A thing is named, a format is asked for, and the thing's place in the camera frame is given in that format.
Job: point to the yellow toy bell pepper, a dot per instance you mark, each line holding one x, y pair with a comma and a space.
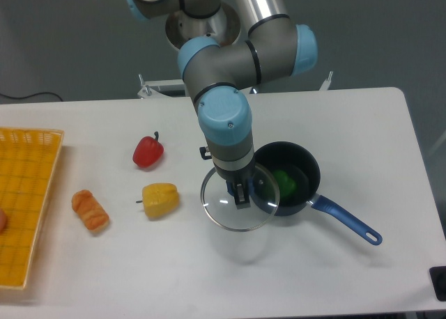
159, 199

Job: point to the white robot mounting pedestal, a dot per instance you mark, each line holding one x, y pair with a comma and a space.
224, 27

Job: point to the green toy bell pepper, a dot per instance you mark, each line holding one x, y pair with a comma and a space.
287, 185

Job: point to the glass pot lid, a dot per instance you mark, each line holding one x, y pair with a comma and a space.
220, 207

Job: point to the dark blue saucepan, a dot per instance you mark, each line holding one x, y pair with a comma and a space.
301, 165

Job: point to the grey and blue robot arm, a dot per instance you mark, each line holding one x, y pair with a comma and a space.
215, 76

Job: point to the red toy bell pepper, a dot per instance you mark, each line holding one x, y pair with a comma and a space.
148, 151

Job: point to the toy bread roll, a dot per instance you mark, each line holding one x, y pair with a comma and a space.
90, 211

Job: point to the black device at table edge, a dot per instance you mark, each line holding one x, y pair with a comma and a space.
438, 278

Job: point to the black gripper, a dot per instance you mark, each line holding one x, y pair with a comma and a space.
239, 181

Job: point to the yellow woven basket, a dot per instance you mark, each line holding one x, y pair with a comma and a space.
28, 162

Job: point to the white table frame bracket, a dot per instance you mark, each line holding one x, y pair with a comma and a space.
171, 88

